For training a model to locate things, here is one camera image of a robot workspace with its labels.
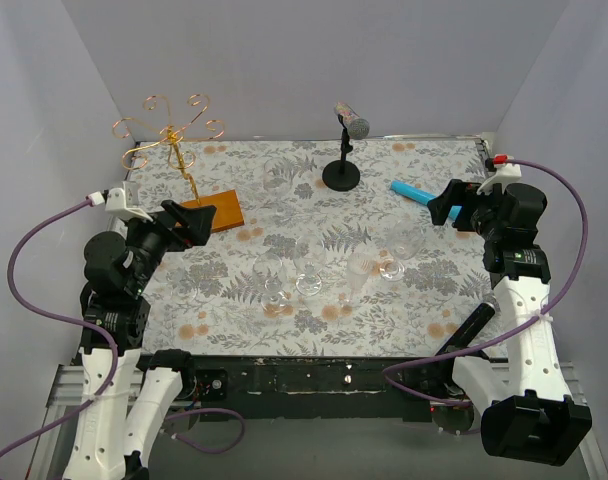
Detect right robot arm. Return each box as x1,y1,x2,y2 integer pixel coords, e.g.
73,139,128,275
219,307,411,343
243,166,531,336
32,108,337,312
428,179,592,466

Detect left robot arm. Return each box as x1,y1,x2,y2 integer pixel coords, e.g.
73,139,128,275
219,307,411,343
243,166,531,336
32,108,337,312
63,200,216,479

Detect blue cylinder toy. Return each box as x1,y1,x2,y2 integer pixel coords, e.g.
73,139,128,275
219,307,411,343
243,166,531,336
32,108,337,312
391,180,462,221

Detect glitter microphone on stand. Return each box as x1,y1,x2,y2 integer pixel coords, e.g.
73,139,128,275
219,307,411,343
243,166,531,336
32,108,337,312
334,102,370,140

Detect floral tablecloth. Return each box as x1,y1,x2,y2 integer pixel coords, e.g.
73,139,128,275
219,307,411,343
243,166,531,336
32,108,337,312
135,140,493,357

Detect gold wire wine glass rack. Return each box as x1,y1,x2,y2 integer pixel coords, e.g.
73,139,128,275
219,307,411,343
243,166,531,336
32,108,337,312
112,94,245,233

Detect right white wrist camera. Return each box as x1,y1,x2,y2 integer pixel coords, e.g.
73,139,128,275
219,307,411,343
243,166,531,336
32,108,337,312
477,154,522,195

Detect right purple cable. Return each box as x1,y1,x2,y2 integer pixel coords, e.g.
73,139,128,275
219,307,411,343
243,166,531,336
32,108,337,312
383,158,590,436

